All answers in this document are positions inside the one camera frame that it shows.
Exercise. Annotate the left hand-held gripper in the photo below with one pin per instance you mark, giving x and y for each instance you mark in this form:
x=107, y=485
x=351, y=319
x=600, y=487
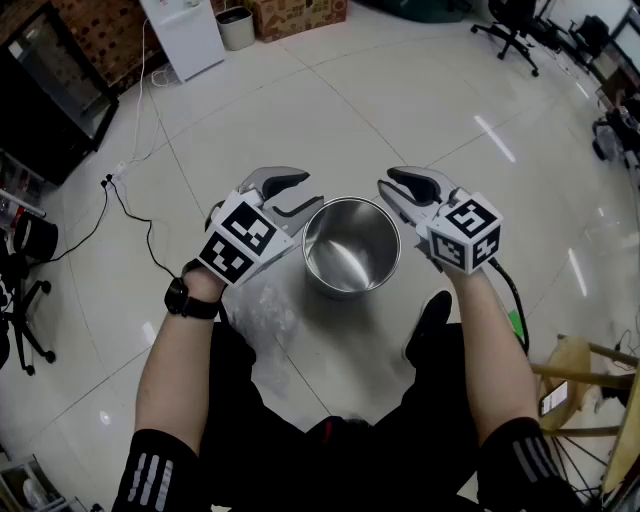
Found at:
x=240, y=240

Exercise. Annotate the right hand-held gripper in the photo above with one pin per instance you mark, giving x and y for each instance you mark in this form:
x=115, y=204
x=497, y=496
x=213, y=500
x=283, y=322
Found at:
x=465, y=235

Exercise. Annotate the person's left forearm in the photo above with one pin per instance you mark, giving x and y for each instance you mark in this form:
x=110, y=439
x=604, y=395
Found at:
x=175, y=370

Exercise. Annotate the person's right forearm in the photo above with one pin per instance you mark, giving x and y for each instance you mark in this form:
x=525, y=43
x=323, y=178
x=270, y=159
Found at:
x=490, y=350

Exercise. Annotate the green cloth-covered object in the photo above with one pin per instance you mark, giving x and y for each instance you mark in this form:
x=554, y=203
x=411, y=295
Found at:
x=420, y=9

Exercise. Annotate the person's right black shoe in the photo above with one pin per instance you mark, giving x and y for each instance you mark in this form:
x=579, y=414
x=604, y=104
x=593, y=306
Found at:
x=430, y=320

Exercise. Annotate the black wristwatch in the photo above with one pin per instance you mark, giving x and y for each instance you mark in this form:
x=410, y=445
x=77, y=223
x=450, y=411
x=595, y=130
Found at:
x=192, y=305

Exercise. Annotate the green floor tape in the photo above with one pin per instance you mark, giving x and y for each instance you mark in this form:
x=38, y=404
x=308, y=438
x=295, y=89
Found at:
x=516, y=322

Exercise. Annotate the white power strip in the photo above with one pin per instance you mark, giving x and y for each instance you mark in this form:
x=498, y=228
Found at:
x=121, y=170

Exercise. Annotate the grey waste bin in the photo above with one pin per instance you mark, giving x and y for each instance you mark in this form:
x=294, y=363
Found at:
x=236, y=30

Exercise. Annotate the brown cardboard box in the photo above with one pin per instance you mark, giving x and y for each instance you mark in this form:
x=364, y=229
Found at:
x=300, y=17

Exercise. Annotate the white water dispenser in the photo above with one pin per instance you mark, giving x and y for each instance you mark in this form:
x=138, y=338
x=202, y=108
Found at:
x=187, y=35

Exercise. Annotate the black office chair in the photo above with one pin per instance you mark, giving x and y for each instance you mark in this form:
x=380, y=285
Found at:
x=510, y=25
x=25, y=320

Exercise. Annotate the wooden stool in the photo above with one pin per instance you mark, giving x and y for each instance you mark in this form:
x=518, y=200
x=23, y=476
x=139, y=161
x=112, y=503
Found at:
x=575, y=370

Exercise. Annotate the black smartphone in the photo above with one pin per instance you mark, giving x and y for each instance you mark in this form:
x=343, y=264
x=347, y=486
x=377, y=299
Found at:
x=554, y=397

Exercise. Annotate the black glass-door cabinet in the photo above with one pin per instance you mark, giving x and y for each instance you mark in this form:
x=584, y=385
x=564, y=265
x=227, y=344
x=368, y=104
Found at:
x=45, y=115

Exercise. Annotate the black cylindrical container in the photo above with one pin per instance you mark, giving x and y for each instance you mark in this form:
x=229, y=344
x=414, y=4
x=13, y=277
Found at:
x=35, y=235

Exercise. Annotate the clear storage shelf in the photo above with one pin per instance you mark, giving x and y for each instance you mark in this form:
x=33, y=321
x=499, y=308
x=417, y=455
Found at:
x=17, y=185

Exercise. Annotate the person in black clothes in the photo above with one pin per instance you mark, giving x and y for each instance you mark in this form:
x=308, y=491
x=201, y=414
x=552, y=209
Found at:
x=350, y=475

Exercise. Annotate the person's black striped shirt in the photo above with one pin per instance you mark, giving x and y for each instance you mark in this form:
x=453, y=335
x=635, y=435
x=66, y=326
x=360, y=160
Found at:
x=155, y=475

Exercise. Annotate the light wooden board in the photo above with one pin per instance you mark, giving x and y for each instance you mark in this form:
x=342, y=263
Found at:
x=625, y=440

